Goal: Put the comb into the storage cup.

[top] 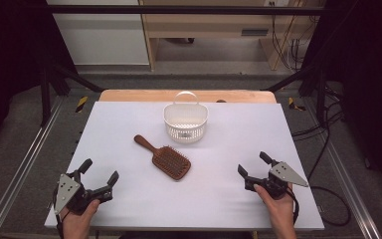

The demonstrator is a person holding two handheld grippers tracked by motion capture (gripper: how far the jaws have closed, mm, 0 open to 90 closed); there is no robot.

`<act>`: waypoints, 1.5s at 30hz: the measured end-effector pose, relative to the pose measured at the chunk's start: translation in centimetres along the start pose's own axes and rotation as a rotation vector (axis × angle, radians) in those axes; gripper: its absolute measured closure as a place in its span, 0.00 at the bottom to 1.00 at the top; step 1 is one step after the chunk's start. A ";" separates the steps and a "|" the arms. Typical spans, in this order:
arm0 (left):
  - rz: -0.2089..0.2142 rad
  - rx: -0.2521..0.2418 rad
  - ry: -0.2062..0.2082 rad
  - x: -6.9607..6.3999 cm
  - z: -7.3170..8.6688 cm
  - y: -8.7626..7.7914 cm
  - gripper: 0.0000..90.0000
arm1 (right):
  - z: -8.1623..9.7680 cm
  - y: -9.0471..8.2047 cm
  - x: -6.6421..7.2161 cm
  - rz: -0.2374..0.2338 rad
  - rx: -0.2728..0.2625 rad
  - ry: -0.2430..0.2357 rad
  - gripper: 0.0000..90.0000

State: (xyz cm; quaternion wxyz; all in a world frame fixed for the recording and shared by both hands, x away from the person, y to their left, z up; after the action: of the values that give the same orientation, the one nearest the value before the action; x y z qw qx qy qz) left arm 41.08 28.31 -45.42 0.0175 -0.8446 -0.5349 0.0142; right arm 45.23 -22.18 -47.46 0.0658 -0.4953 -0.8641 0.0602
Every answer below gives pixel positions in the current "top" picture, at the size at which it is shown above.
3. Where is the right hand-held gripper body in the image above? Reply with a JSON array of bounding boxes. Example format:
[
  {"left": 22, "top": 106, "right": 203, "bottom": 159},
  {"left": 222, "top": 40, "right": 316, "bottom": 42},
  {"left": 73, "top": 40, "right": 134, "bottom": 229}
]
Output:
[{"left": 244, "top": 160, "right": 309, "bottom": 201}]

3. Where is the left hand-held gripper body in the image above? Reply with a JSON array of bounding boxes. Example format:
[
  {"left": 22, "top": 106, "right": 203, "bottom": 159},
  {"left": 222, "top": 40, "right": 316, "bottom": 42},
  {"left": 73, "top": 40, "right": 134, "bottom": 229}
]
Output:
[{"left": 53, "top": 170, "right": 114, "bottom": 217}]

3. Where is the brown wooden hairbrush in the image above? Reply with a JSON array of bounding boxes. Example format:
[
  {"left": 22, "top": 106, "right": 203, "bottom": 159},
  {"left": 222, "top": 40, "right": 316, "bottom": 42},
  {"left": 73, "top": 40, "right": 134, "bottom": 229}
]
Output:
[{"left": 133, "top": 133, "right": 192, "bottom": 181}]

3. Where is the white plastic basket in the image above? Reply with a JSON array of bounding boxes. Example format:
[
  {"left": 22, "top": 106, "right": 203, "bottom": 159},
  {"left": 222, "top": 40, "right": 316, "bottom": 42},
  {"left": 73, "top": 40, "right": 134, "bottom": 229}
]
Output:
[{"left": 163, "top": 91, "right": 209, "bottom": 144}]

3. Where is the person's left hand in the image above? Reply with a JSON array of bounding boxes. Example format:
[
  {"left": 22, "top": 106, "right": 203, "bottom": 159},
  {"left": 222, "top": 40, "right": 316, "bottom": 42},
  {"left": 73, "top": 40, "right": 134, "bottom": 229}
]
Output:
[{"left": 61, "top": 198, "right": 101, "bottom": 239}]

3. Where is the person's right hand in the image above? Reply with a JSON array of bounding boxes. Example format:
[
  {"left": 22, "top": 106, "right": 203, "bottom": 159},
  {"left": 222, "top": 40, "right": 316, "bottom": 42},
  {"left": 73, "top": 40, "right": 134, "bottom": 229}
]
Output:
[{"left": 253, "top": 183, "right": 296, "bottom": 231}]

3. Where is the white table mat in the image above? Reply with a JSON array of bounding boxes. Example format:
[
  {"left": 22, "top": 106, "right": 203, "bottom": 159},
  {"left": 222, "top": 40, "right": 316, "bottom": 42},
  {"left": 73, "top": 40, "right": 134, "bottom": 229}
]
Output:
[{"left": 44, "top": 101, "right": 325, "bottom": 232}]

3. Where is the black metal stand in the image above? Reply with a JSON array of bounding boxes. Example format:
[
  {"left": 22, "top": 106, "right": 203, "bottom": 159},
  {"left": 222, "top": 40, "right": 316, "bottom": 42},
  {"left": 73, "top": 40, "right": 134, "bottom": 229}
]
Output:
[
  {"left": 39, "top": 63, "right": 104, "bottom": 127},
  {"left": 264, "top": 63, "right": 328, "bottom": 127}
]

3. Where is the light wooden table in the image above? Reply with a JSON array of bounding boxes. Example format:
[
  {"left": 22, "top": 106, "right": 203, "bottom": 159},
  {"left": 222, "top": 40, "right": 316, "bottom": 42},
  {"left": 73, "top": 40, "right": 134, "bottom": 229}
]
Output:
[{"left": 98, "top": 89, "right": 278, "bottom": 104}]

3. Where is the white cabinet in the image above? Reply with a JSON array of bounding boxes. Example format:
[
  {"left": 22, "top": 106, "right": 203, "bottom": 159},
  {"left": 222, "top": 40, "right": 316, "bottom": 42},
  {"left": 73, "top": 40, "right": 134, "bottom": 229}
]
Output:
[{"left": 45, "top": 0, "right": 150, "bottom": 66}]

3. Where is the black curtain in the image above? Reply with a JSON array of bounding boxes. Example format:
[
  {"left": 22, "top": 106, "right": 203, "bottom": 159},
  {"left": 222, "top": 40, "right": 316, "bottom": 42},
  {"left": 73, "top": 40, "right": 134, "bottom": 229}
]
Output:
[
  {"left": 299, "top": 0, "right": 382, "bottom": 195},
  {"left": 0, "top": 0, "right": 78, "bottom": 158}
]

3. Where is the light wooden desk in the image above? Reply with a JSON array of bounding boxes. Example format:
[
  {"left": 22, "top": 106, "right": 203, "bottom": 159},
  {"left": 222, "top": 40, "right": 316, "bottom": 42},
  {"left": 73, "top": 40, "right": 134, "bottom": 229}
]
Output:
[{"left": 138, "top": 0, "right": 326, "bottom": 72}]

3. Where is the black metal crossbar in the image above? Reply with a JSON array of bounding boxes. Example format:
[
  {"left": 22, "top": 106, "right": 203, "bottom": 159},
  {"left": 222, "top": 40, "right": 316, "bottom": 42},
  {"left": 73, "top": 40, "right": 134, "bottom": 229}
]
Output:
[{"left": 45, "top": 4, "right": 326, "bottom": 16}]

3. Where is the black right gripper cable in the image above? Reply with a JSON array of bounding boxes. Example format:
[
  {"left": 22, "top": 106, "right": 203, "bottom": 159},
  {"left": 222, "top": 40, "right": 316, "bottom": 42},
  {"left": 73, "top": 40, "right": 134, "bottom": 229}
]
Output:
[{"left": 286, "top": 186, "right": 300, "bottom": 225}]

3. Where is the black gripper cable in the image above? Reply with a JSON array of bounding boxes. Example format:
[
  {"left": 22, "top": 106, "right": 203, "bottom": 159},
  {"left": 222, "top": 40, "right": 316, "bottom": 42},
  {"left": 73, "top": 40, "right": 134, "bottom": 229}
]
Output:
[
  {"left": 286, "top": 186, "right": 300, "bottom": 225},
  {"left": 53, "top": 187, "right": 66, "bottom": 239}
]

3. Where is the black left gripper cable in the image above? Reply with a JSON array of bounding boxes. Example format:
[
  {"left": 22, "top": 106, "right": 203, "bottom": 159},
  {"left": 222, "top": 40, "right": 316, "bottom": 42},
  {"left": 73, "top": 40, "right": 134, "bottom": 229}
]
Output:
[{"left": 53, "top": 187, "right": 66, "bottom": 239}]

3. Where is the thin black floor cable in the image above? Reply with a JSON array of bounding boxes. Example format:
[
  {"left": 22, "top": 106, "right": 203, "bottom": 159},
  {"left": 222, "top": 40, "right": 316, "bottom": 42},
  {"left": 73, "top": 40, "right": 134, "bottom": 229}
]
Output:
[{"left": 290, "top": 84, "right": 345, "bottom": 142}]

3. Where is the aluminium floor rail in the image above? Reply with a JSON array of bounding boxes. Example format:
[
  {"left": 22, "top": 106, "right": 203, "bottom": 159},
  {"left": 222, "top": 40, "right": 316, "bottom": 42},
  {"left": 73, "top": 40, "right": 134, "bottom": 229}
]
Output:
[
  {"left": 0, "top": 96, "right": 65, "bottom": 239},
  {"left": 301, "top": 97, "right": 382, "bottom": 239}
]

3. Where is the black looped floor cable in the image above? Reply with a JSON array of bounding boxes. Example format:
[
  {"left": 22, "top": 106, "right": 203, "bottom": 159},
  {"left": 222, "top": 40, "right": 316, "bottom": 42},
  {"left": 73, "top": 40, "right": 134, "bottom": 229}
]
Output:
[{"left": 307, "top": 109, "right": 351, "bottom": 227}]

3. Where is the bundle of hanging black cables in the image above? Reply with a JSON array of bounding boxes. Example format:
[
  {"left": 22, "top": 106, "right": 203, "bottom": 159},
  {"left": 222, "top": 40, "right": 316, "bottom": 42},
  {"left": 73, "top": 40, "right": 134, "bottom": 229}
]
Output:
[{"left": 270, "top": 1, "right": 316, "bottom": 73}]

